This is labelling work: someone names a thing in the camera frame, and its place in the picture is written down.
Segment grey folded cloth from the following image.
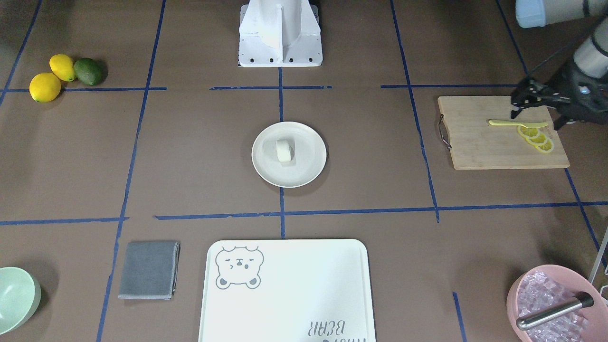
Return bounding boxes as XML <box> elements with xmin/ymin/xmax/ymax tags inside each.
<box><xmin>117</xmin><ymin>240</ymin><xmax>181</xmax><ymax>300</ymax></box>

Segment yellow green knife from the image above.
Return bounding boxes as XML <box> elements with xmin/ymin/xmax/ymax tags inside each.
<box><xmin>488</xmin><ymin>119</ymin><xmax>549</xmax><ymax>129</ymax></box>

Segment metal tongs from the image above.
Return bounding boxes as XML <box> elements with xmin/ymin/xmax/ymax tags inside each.
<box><xmin>515</xmin><ymin>292</ymin><xmax>595</xmax><ymax>331</ymax></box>

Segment mint green bowl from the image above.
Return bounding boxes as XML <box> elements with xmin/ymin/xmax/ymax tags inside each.
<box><xmin>0</xmin><ymin>266</ymin><xmax>41</xmax><ymax>335</ymax></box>

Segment bamboo cutting board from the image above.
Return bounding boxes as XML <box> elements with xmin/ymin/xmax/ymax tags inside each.
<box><xmin>438</xmin><ymin>95</ymin><xmax>570</xmax><ymax>170</ymax></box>

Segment acrylic cup rack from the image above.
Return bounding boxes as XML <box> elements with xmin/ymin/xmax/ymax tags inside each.
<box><xmin>587</xmin><ymin>228</ymin><xmax>608</xmax><ymax>304</ymax></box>

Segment yellow lemon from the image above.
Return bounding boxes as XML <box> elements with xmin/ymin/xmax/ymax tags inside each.
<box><xmin>28</xmin><ymin>72</ymin><xmax>62</xmax><ymax>103</ymax></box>
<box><xmin>48</xmin><ymin>54</ymin><xmax>76</xmax><ymax>82</ymax></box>

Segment cream round plate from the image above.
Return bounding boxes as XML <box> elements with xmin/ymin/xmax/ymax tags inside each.
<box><xmin>251</xmin><ymin>122</ymin><xmax>327</xmax><ymax>188</ymax></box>

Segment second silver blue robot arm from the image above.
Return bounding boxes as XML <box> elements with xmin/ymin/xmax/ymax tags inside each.
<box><xmin>511</xmin><ymin>0</ymin><xmax>607</xmax><ymax>129</ymax></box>

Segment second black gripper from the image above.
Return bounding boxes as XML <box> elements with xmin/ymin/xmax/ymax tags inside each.
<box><xmin>511</xmin><ymin>64</ymin><xmax>585</xmax><ymax>119</ymax></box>

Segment lemon slices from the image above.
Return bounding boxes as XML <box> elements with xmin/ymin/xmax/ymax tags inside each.
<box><xmin>517</xmin><ymin>126</ymin><xmax>555</xmax><ymax>153</ymax></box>

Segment cream bear tray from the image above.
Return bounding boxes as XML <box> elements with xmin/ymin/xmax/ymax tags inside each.
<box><xmin>198</xmin><ymin>239</ymin><xmax>377</xmax><ymax>342</ymax></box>

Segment white robot base pillar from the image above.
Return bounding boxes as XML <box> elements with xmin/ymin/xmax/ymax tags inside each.
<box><xmin>237</xmin><ymin>0</ymin><xmax>323</xmax><ymax>67</ymax></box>

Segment pink bowl with ice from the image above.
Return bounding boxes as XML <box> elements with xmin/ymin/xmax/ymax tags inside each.
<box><xmin>506</xmin><ymin>265</ymin><xmax>608</xmax><ymax>342</ymax></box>

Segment white steamed bun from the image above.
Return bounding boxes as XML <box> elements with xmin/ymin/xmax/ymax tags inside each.
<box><xmin>275</xmin><ymin>139</ymin><xmax>295</xmax><ymax>164</ymax></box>

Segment green avocado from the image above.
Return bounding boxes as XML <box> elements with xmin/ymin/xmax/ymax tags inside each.
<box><xmin>74</xmin><ymin>57</ymin><xmax>104</xmax><ymax>86</ymax></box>

